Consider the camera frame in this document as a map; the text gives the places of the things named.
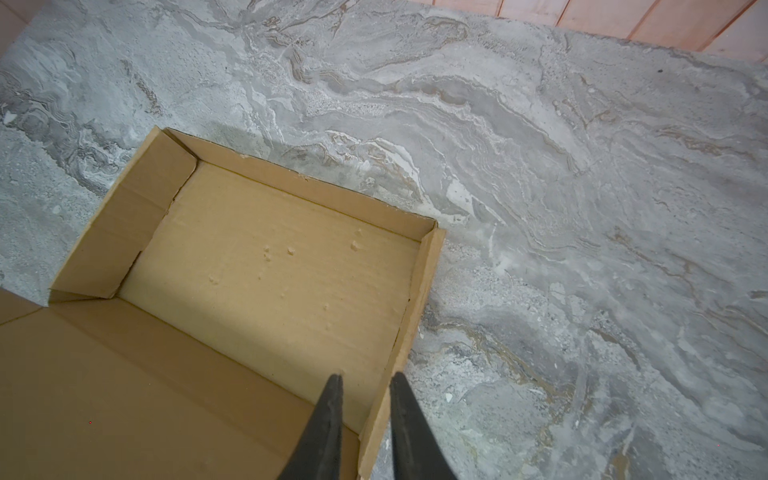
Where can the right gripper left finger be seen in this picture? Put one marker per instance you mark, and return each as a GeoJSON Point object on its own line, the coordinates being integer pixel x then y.
{"type": "Point", "coordinates": [317, 454]}

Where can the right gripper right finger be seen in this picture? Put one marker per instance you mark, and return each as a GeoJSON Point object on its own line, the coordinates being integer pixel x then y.
{"type": "Point", "coordinates": [415, 452]}

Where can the brown cardboard box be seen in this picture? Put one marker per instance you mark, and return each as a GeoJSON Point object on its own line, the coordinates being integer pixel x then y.
{"type": "Point", "coordinates": [194, 324]}

